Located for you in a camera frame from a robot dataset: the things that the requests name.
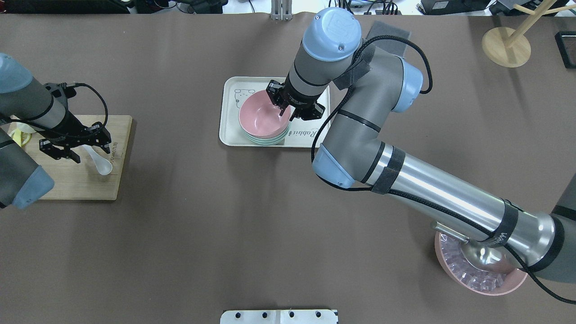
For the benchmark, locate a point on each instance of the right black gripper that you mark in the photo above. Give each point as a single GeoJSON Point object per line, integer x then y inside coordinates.
{"type": "Point", "coordinates": [298, 100]}

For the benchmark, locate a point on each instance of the metal ice scoop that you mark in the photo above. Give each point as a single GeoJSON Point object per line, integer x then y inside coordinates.
{"type": "Point", "coordinates": [481, 257]}

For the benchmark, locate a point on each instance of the aluminium frame post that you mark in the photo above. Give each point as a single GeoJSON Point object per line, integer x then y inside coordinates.
{"type": "Point", "coordinates": [281, 10]}

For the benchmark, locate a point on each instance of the small pink bowl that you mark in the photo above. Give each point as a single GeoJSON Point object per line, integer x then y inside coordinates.
{"type": "Point", "coordinates": [260, 118]}

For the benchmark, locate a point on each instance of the green stacked bowls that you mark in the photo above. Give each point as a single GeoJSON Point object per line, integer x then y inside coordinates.
{"type": "Point", "coordinates": [268, 141]}

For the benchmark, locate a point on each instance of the cream rabbit tray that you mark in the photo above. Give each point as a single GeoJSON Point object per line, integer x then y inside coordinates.
{"type": "Point", "coordinates": [237, 89]}

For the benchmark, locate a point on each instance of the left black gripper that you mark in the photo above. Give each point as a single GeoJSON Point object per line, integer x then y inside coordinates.
{"type": "Point", "coordinates": [68, 126]}

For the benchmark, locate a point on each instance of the large pink bowl with ice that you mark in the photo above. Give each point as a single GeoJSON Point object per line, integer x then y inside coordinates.
{"type": "Point", "coordinates": [458, 268]}

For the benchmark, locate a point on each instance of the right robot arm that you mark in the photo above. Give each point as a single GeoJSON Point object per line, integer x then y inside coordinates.
{"type": "Point", "coordinates": [378, 82]}

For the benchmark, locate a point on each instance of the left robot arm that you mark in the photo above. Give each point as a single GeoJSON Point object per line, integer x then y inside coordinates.
{"type": "Point", "coordinates": [43, 109]}

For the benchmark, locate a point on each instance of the bamboo cutting board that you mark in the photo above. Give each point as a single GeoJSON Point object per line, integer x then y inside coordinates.
{"type": "Point", "coordinates": [82, 181]}

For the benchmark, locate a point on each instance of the yellow plastic knife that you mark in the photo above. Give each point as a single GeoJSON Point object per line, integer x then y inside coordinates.
{"type": "Point", "coordinates": [21, 138]}

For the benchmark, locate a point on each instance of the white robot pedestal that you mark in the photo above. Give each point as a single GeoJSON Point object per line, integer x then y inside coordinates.
{"type": "Point", "coordinates": [286, 316]}

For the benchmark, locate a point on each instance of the white ceramic spoon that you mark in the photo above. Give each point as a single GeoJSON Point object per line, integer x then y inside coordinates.
{"type": "Point", "coordinates": [102, 165]}

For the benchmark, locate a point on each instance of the wooden mug tree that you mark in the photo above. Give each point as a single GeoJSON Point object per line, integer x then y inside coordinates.
{"type": "Point", "coordinates": [509, 47]}

